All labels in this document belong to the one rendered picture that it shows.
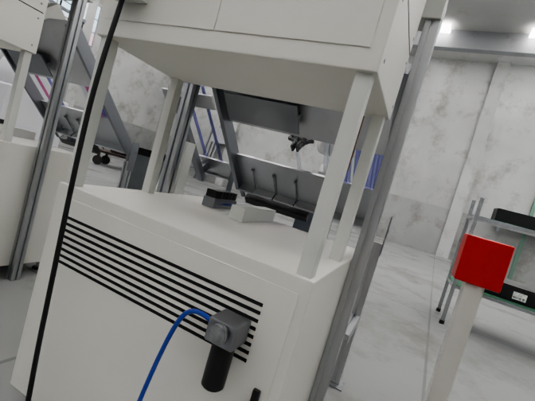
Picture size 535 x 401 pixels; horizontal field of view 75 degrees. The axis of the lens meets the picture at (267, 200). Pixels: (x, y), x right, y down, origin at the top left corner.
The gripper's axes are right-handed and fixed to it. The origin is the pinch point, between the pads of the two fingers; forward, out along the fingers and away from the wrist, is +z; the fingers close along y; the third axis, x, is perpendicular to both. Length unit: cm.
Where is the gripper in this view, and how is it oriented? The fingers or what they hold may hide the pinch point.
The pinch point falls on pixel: (296, 145)
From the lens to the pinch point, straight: 143.8
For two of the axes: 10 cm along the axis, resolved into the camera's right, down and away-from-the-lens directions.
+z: -4.5, 6.4, -6.2
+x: 1.4, 7.4, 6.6
